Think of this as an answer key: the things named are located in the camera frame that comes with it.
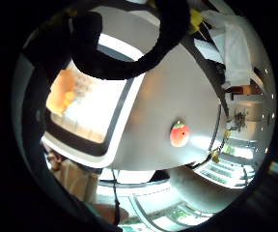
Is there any red strawberry toy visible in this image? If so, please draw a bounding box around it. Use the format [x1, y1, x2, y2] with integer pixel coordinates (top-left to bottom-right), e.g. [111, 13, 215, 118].
[169, 120, 191, 148]

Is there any yellow clip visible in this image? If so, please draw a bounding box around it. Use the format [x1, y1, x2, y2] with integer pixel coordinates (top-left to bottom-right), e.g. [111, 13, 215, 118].
[188, 8, 205, 35]

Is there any the person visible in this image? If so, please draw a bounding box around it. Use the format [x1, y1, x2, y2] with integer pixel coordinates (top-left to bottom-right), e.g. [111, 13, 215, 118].
[43, 144, 130, 226]

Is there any white rimmed container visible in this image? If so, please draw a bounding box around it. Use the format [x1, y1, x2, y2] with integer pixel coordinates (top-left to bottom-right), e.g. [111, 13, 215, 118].
[42, 32, 147, 169]

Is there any black hanging cable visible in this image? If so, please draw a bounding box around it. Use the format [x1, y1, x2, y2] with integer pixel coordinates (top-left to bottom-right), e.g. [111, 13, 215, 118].
[110, 168, 122, 226]

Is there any black cable with yellow tag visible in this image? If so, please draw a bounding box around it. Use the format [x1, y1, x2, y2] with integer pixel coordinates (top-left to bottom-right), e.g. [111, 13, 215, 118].
[188, 103, 233, 170]

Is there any dark wire bundle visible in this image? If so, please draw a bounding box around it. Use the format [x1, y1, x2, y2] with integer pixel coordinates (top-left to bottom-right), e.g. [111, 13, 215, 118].
[230, 109, 249, 132]

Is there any white cloth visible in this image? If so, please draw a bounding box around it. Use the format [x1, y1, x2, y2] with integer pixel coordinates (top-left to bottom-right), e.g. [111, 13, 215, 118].
[202, 9, 253, 90]

